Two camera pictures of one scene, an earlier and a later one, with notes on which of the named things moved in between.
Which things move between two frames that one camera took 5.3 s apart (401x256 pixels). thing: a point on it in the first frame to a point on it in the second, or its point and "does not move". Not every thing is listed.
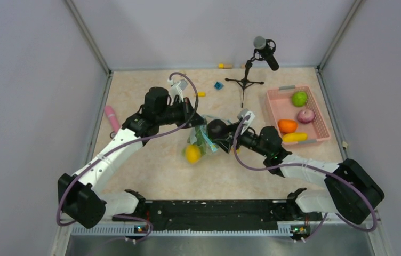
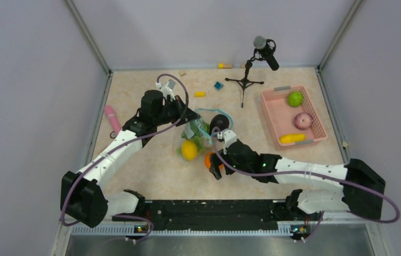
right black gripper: [226, 141] to [218, 158]
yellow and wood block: [225, 66] does not move
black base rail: [222, 215] does not move
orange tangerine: [287, 126] to [207, 162]
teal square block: [218, 85] does not move
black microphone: [264, 50] does not move
